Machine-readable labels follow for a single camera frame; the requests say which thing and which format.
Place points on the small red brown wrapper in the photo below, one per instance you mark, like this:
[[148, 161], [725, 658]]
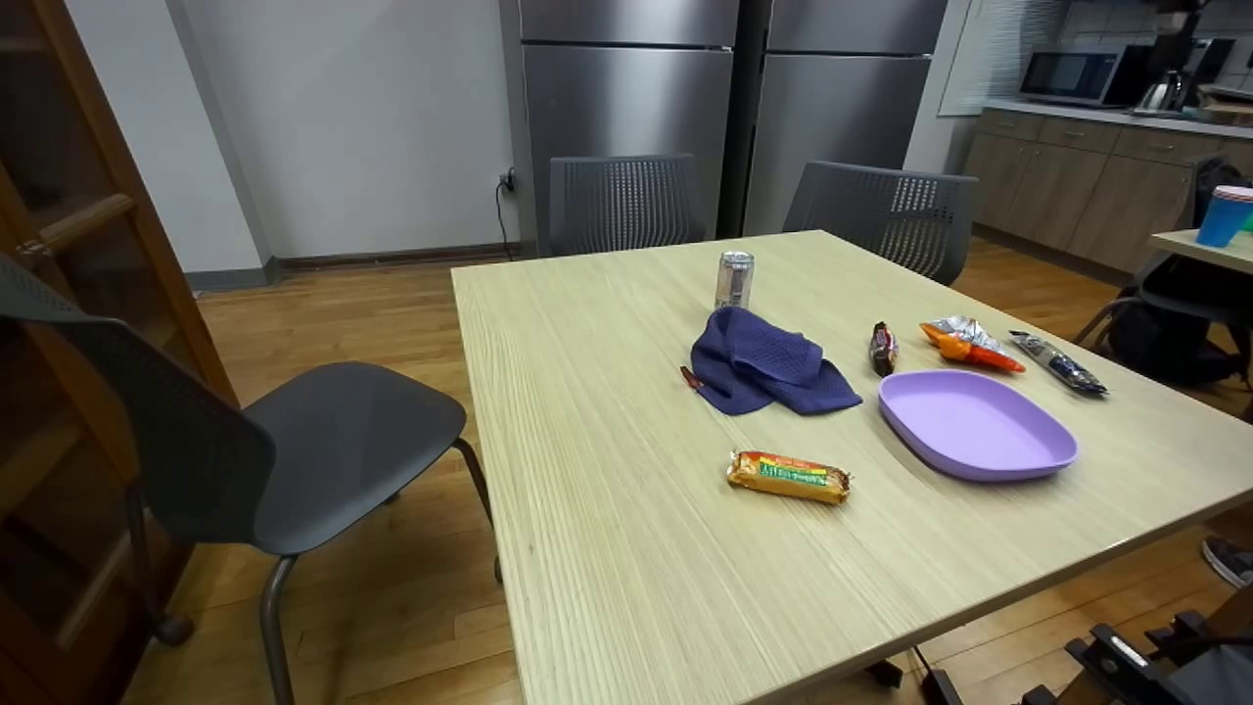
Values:
[[691, 377]]

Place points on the silver drink can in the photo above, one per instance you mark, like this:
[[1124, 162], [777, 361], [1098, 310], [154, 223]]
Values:
[[733, 282]]

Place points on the dark blue cloth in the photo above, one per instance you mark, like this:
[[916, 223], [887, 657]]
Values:
[[764, 364]]

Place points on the grey plastic chair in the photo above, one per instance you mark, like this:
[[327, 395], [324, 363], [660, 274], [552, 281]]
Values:
[[881, 211], [624, 204], [333, 441]]

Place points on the yellow orange snack bar packet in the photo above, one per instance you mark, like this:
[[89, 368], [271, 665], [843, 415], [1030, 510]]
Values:
[[789, 477]]

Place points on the stainless steel fridge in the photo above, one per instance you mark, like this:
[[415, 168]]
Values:
[[842, 108], [626, 98]]

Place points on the dark brown snack packet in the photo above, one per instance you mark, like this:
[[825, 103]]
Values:
[[883, 349]]

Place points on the orange silver snack packet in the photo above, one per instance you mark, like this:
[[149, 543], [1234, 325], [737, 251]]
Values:
[[969, 345]]

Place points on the purple plastic plate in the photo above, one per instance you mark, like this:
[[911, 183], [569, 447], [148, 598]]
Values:
[[974, 423]]

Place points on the dark blue snack bar packet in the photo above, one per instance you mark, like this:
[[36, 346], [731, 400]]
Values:
[[1059, 364]]

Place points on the wooden kitchen counter cabinet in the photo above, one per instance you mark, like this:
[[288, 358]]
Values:
[[1077, 186]]

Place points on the microwave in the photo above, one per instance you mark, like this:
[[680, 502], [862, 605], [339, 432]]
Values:
[[1072, 74]]

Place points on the black chair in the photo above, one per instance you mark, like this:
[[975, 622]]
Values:
[[1175, 323]]

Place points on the light wooden table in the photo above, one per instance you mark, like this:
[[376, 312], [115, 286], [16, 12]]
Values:
[[1209, 247]]

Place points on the silver kettle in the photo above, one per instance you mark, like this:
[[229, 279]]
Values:
[[1163, 94]]

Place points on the blue cup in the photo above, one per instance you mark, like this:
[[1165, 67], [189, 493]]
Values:
[[1224, 217]]

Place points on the person's foot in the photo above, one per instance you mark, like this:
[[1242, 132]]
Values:
[[1229, 562]]

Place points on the wall socket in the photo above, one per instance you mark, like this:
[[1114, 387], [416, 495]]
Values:
[[508, 180]]

